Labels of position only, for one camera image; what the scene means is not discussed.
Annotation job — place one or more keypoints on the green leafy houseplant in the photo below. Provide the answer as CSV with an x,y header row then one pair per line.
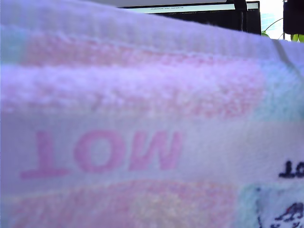
x,y
298,37

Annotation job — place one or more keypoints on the black Huawei monitor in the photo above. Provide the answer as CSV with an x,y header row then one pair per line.
x,y
202,14

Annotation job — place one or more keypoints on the pastel printed tea towel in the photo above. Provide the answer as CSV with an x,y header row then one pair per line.
x,y
142,118

